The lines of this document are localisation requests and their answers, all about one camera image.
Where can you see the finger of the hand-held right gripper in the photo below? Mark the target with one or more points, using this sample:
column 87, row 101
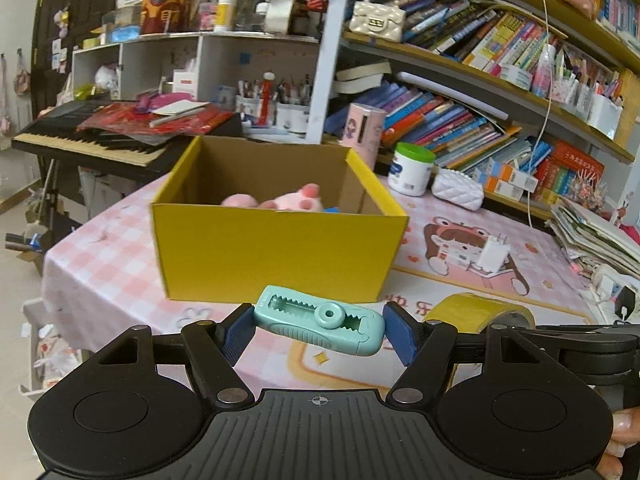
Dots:
column 575, row 335

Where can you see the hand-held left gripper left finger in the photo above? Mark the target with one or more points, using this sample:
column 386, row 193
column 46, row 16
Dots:
column 237, row 334

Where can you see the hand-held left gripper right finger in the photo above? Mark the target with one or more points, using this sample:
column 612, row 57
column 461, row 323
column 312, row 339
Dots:
column 400, row 334

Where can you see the yellow tape roll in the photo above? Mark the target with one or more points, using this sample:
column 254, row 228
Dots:
column 465, row 307

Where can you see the teal correction tape dispenser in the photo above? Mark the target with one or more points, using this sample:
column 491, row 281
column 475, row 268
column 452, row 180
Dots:
column 320, row 320

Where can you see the yellow cardboard box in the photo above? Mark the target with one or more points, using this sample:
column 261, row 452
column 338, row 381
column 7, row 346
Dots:
column 270, row 250

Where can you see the pink plush toy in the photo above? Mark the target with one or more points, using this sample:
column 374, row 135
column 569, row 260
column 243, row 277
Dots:
column 240, row 201

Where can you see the blue plastic bag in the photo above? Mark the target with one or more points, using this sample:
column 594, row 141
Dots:
column 331, row 208

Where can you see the person's right hand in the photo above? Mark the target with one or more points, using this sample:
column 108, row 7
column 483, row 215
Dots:
column 622, row 440

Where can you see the white power strip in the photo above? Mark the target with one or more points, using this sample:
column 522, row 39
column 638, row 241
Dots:
column 612, row 287

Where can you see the stack of papers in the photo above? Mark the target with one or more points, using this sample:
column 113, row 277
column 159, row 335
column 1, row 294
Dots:
column 595, row 235

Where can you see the white charger plug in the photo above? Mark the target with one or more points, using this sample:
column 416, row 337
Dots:
column 492, row 255

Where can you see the pink pig plush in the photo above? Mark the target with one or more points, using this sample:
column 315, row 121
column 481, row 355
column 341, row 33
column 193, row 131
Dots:
column 297, row 199

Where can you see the pink checked tablecloth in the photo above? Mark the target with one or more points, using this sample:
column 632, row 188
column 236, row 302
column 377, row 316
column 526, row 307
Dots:
column 115, row 245

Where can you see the white quilted purse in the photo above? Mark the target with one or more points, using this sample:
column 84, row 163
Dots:
column 457, row 189

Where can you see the white jar green lid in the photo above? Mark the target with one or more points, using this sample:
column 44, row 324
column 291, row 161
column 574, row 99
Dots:
column 411, row 170

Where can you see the red book box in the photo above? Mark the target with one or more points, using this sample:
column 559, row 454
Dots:
column 570, row 170

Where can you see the orange and white small boxes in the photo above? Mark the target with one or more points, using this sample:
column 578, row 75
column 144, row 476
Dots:
column 505, row 175

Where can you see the pink humidifier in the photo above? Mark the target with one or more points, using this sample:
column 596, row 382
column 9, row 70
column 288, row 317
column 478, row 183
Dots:
column 363, row 127

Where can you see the row of colourful books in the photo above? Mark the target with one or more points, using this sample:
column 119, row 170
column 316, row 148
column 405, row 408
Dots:
column 440, row 125

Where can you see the white stationery container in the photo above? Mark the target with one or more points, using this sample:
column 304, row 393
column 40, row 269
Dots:
column 604, row 115

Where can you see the white pen holder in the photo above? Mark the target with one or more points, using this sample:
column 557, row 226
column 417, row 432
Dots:
column 292, row 117
column 250, row 110

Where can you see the white booklet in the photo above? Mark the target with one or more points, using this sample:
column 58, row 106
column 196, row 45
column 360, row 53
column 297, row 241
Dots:
column 177, row 109

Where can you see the keyboard stand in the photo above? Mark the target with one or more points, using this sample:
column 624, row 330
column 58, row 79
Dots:
column 50, row 187

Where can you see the red tassel ornament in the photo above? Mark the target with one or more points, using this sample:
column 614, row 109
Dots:
column 268, row 95

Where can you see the red plastic bags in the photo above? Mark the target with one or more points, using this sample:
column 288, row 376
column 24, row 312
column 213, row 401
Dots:
column 125, row 117

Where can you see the magenta wrapper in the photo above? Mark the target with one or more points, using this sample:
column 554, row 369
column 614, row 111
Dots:
column 160, row 100

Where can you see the white rolled paper tube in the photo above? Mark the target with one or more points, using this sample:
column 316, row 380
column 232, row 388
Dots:
column 450, row 92

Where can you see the black electronic keyboard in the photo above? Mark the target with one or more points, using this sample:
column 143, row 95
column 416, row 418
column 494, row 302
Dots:
column 75, row 142

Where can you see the red and white box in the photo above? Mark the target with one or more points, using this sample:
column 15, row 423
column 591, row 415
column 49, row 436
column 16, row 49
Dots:
column 185, row 82

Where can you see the wooden bookshelf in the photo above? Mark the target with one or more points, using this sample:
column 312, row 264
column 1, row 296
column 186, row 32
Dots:
column 450, row 62

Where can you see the white plastic bag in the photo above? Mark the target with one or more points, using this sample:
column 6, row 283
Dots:
column 106, row 77

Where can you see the white shelf unit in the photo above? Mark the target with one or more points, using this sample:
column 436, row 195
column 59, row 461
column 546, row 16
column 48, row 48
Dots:
column 150, row 55

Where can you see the row of stacked books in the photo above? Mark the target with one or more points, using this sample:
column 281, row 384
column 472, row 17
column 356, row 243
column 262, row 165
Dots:
column 475, row 35

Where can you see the white bottle yellow label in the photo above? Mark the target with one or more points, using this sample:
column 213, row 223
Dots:
column 226, row 12

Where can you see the white ribbon roll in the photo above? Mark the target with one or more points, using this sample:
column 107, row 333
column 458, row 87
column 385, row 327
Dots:
column 280, row 5

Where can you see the hanging pink bag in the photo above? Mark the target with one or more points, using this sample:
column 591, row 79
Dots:
column 21, row 77

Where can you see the fortune god picture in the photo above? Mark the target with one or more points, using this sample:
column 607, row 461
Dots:
column 162, row 5

